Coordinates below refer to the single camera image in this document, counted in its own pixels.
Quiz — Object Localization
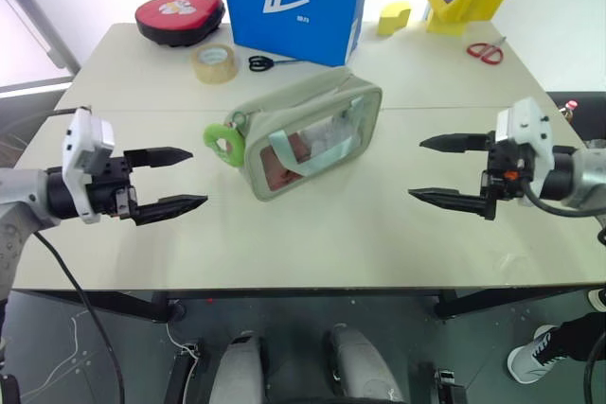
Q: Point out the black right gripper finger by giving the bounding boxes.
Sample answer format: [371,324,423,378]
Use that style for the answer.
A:
[407,187,497,221]
[419,132,494,154]

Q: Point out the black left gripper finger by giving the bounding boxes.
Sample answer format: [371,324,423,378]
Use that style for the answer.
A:
[133,195,209,227]
[123,147,194,169]

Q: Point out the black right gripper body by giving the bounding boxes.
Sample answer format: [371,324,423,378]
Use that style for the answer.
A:
[480,132,534,202]

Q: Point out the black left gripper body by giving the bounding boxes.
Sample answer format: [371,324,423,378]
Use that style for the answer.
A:
[87,156,139,220]

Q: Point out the pale green transparent pouch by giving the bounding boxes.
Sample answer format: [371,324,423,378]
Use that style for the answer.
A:
[235,66,383,204]

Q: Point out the yellow plastic bin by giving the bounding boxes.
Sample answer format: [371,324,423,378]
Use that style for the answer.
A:
[423,0,515,39]

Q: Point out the red-capped bottle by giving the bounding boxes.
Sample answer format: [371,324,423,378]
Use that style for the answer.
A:
[558,99,579,124]

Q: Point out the clear packing tape roll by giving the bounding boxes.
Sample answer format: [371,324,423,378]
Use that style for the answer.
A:
[190,43,240,86]

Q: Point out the red heart-shaped case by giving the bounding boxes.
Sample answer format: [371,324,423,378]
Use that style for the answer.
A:
[134,0,227,49]

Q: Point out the yellow foam block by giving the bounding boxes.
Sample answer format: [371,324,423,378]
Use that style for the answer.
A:
[377,1,412,38]

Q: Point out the white sneaker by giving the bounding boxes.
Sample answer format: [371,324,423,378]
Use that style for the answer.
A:
[586,286,606,313]
[507,325,567,385]

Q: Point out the grey rounded robot leg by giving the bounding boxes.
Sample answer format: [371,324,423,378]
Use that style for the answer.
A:
[324,323,403,404]
[210,331,266,404]

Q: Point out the black trouser leg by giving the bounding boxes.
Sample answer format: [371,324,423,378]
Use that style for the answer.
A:
[551,311,606,362]

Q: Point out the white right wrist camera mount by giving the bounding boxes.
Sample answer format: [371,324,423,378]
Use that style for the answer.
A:
[494,96,555,206]

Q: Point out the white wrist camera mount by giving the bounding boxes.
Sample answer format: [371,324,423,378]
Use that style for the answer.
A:
[61,108,116,225]
[494,96,555,206]

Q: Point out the green ring zipper charm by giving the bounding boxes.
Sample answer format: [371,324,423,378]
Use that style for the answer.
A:
[203,110,248,169]

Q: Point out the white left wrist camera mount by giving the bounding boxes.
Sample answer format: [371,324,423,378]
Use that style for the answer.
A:
[61,108,116,225]

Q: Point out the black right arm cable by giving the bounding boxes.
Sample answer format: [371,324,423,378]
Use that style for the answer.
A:
[523,184,606,404]

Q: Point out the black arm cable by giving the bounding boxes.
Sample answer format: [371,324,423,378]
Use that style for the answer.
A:
[32,228,127,404]
[523,184,606,404]

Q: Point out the red-handled scissors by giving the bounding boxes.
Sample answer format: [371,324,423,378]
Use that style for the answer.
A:
[466,35,508,66]

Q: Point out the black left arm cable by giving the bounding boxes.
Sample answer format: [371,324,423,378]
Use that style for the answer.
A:
[32,228,127,404]

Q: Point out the black table frame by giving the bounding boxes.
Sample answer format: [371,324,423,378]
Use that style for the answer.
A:
[13,288,606,325]

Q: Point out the black-handled scissors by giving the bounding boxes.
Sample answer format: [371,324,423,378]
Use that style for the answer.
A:
[247,54,299,74]

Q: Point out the black stand bracket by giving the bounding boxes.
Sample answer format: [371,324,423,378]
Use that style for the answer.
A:
[416,360,468,404]
[165,337,205,404]

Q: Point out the grey window frame post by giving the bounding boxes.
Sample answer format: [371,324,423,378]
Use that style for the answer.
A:
[0,0,81,77]

